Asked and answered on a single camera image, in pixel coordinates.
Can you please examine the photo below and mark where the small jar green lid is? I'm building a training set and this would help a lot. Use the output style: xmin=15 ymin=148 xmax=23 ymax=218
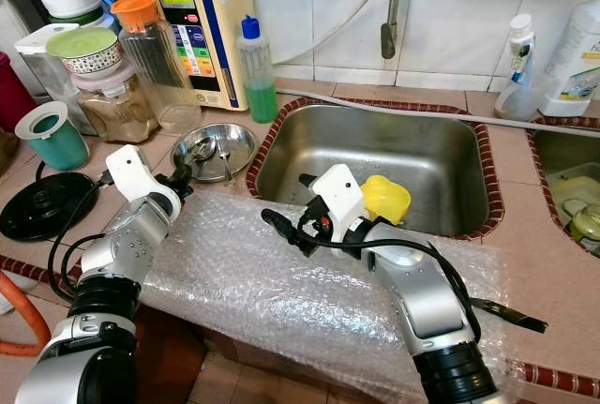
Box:
xmin=570 ymin=205 xmax=600 ymax=242

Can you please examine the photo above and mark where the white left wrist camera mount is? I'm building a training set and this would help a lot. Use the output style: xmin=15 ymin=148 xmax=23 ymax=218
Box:
xmin=105 ymin=144 xmax=162 ymax=203

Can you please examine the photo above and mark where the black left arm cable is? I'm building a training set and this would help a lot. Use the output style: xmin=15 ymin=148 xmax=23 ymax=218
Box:
xmin=45 ymin=174 xmax=118 ymax=316

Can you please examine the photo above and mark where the green translucent food container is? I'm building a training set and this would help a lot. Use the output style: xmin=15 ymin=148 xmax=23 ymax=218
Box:
xmin=548 ymin=174 xmax=600 ymax=236

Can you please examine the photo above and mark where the white detergent bottle yellow cap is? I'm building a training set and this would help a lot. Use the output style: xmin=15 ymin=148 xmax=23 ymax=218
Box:
xmin=539 ymin=0 xmax=600 ymax=116

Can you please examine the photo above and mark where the thin white tube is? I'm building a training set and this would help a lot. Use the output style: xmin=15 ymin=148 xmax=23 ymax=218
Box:
xmin=248 ymin=0 xmax=390 ymax=67

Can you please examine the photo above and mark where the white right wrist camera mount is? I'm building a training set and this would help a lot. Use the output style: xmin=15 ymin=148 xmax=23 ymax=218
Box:
xmin=309 ymin=163 xmax=367 ymax=236

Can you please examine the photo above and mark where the small white spray bottle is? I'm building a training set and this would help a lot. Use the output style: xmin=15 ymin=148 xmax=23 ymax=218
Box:
xmin=494 ymin=14 xmax=540 ymax=124

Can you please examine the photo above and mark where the wall tap dark handle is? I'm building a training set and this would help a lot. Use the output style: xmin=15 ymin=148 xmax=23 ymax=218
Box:
xmin=380 ymin=0 xmax=446 ymax=60

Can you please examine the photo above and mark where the green soap bottle blue cap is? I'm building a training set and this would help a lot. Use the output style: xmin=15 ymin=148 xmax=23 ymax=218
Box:
xmin=237 ymin=16 xmax=279 ymax=126

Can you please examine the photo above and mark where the green patterned bowl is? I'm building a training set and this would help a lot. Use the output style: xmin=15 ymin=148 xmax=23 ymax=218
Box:
xmin=45 ymin=27 xmax=123 ymax=77

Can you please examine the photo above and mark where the yellow plastic dish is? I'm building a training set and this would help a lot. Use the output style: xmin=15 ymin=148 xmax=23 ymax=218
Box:
xmin=361 ymin=174 xmax=412 ymax=227

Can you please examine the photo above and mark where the teal cup white rim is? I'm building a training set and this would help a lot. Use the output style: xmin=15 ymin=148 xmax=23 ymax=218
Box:
xmin=15 ymin=102 xmax=90 ymax=173

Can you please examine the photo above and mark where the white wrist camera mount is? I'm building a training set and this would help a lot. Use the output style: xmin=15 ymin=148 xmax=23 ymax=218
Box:
xmin=309 ymin=163 xmax=367 ymax=236
xmin=105 ymin=144 xmax=162 ymax=203

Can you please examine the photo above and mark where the clear bubble wrap sheet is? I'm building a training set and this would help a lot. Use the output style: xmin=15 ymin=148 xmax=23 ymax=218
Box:
xmin=141 ymin=193 xmax=517 ymax=400

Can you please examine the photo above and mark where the clear container white lid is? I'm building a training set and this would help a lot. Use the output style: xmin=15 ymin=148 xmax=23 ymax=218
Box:
xmin=14 ymin=24 xmax=90 ymax=138

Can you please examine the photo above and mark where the thin black strap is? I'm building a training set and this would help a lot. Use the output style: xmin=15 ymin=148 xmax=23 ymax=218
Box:
xmin=469 ymin=297 xmax=549 ymax=334

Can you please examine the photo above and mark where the maroon plastic container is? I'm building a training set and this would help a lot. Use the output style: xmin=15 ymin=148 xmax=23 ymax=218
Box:
xmin=0 ymin=52 xmax=38 ymax=133

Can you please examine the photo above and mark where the steel sink basin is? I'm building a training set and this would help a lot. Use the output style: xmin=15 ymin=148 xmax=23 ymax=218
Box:
xmin=247 ymin=99 xmax=498 ymax=241
xmin=525 ymin=115 xmax=600 ymax=257

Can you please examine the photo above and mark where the black round kettle base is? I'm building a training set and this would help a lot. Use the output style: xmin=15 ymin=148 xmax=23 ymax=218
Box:
xmin=0 ymin=172 xmax=98 ymax=243

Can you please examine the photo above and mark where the orange hose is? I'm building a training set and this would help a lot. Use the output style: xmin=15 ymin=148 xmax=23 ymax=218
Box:
xmin=0 ymin=268 xmax=53 ymax=358

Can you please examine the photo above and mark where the grey hose along sinks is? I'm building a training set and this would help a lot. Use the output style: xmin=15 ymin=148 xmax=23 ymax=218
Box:
xmin=277 ymin=88 xmax=600 ymax=128

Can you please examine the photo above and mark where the cream water ionizer appliance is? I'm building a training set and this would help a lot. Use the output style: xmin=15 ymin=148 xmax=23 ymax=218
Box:
xmin=141 ymin=0 xmax=249 ymax=112

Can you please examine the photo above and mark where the jar of brown powder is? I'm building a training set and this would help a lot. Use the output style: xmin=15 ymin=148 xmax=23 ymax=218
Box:
xmin=73 ymin=71 xmax=158 ymax=145

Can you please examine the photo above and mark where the glass jar orange lid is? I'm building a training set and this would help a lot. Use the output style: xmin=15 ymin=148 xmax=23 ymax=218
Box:
xmin=110 ymin=0 xmax=203 ymax=135

